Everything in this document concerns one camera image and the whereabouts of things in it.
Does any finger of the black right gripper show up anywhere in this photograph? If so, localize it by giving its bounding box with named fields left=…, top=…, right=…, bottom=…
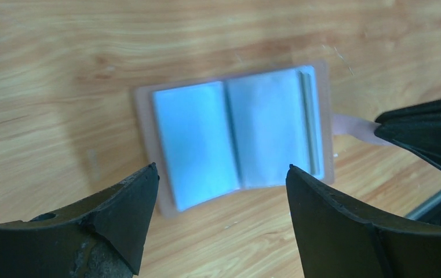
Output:
left=374, top=99, right=441, bottom=171

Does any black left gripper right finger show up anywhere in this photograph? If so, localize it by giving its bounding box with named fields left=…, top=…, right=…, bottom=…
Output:
left=286, top=165, right=441, bottom=277

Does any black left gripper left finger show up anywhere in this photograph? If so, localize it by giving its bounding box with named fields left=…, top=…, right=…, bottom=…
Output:
left=0, top=163, right=159, bottom=277

